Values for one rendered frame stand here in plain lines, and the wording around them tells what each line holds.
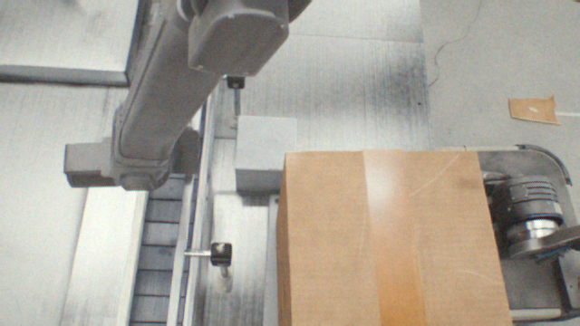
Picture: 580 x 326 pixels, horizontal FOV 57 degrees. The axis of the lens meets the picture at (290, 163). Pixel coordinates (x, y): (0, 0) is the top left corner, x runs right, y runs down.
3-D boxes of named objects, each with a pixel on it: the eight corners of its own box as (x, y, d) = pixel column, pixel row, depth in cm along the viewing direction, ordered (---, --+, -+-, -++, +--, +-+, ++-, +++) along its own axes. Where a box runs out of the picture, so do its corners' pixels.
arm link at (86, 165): (148, 183, 58) (150, 110, 61) (41, 186, 58) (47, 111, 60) (168, 204, 70) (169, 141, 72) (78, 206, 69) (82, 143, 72)
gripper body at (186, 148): (129, 124, 77) (115, 133, 70) (199, 128, 78) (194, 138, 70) (128, 167, 78) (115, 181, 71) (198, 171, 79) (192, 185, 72)
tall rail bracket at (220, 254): (189, 264, 87) (178, 233, 72) (235, 266, 87) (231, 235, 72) (188, 284, 86) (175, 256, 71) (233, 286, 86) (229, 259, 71)
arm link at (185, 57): (318, 24, 26) (308, -157, 28) (202, 2, 23) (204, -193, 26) (156, 198, 63) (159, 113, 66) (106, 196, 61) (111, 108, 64)
